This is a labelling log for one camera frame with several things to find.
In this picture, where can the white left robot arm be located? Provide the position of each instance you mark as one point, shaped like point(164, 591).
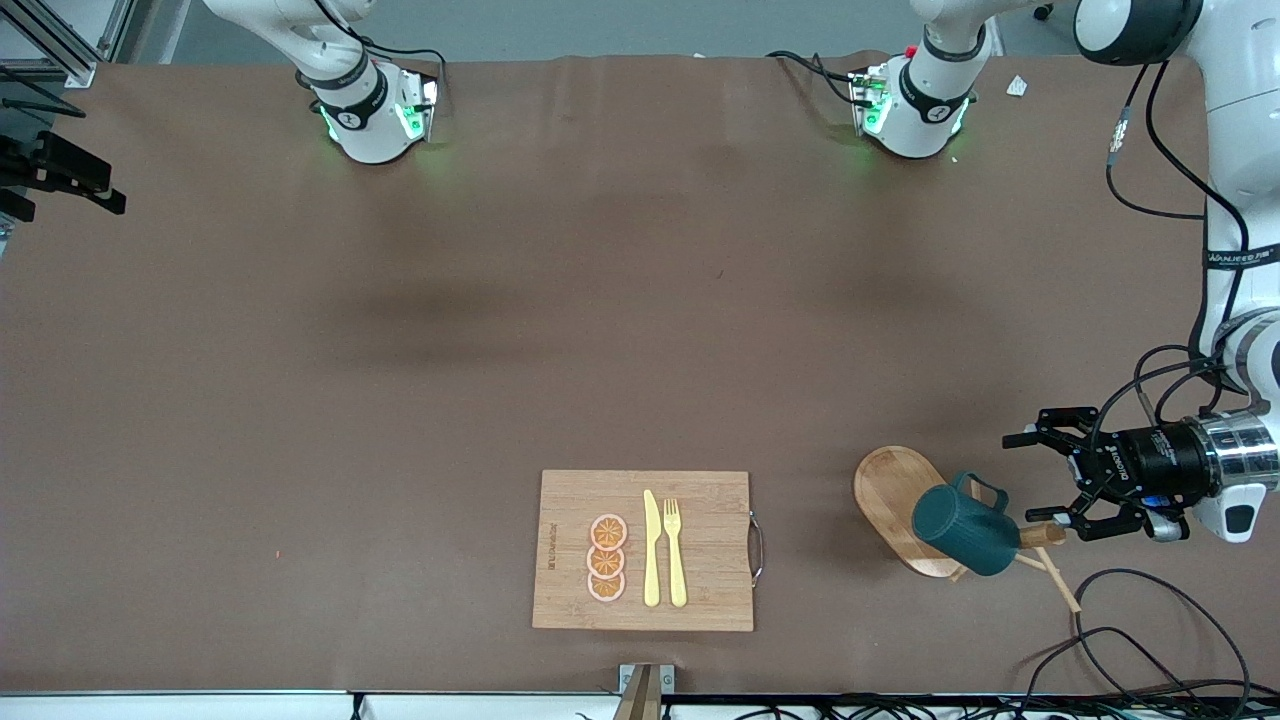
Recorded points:
point(1240, 120)

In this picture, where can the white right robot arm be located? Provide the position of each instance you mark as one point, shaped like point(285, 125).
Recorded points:
point(365, 130)

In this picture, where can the metal table edge bracket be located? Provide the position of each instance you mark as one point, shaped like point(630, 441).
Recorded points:
point(645, 690)

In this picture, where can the orange slice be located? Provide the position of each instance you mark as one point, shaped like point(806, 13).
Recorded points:
point(606, 587)
point(605, 562)
point(608, 532)

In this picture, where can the small white paper scrap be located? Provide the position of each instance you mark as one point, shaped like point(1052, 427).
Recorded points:
point(1017, 86)

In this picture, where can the aluminium frame profile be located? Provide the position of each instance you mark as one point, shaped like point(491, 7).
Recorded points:
point(70, 68)

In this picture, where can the dark green cup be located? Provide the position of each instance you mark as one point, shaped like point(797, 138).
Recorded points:
point(965, 530)

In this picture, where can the wooden cutting board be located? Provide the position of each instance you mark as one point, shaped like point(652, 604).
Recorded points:
point(710, 550)

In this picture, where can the yellow plastic fork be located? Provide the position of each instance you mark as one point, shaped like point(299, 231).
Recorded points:
point(676, 570)

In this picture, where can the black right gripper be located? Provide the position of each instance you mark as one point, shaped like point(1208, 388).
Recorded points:
point(62, 168)

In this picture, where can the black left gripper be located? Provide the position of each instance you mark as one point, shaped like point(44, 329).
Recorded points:
point(1160, 460)

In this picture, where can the wooden cup rack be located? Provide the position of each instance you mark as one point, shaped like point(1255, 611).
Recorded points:
point(885, 490)

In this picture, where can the yellow plastic knife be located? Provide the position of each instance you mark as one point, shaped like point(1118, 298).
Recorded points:
point(652, 560)

